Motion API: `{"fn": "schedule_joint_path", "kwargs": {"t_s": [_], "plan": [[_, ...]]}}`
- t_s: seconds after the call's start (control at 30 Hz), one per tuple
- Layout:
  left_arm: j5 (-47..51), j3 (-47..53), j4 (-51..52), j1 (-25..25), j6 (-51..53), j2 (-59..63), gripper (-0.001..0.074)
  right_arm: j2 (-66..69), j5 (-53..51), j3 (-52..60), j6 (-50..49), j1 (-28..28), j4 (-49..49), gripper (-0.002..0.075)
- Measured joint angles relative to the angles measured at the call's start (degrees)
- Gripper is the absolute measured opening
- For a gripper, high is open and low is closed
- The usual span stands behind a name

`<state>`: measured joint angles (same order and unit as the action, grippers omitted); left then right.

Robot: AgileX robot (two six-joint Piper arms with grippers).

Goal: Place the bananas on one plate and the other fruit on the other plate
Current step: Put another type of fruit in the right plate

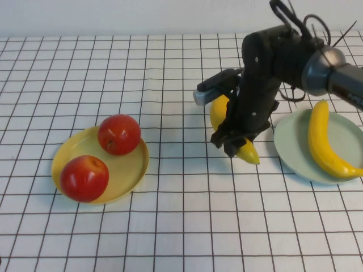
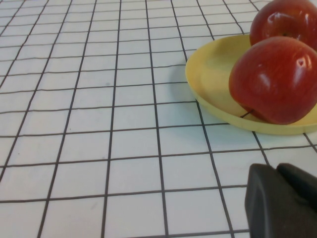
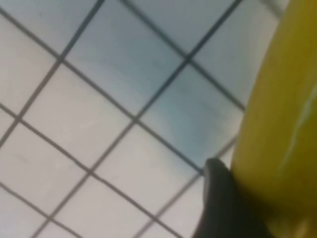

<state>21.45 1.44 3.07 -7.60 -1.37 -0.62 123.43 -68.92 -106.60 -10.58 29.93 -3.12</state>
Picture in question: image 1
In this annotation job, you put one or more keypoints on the yellow banana with green tip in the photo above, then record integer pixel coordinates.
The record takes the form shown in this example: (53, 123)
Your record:
(217, 113)

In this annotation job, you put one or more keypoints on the white grid tablecloth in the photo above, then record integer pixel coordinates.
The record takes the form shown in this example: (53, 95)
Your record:
(170, 85)

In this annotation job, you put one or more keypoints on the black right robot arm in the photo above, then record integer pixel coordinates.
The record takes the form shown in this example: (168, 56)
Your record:
(283, 56)

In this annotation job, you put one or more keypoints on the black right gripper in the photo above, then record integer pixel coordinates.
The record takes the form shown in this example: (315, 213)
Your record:
(255, 102)

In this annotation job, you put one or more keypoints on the yellow round plate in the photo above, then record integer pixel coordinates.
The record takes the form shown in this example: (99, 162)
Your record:
(124, 170)

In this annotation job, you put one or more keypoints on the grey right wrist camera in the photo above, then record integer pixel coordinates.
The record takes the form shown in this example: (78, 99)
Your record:
(204, 96)

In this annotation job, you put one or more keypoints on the pale green round plate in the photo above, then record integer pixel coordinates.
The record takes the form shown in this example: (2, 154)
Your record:
(292, 141)

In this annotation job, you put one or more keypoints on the red apple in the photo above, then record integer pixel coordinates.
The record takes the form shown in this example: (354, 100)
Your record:
(119, 133)
(83, 181)

